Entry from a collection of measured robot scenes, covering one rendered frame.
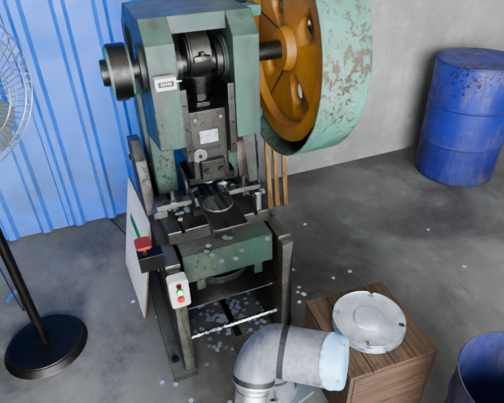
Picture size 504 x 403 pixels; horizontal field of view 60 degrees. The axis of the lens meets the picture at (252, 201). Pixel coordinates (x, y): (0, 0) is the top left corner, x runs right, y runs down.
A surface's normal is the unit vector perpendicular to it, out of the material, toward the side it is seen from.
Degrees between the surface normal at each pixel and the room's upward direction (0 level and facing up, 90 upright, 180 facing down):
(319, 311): 0
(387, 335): 0
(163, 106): 90
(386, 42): 90
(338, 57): 79
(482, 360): 88
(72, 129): 90
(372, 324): 0
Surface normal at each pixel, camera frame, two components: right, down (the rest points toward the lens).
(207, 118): 0.37, 0.51
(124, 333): -0.03, -0.83
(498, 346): -0.07, 0.53
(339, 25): 0.33, 0.15
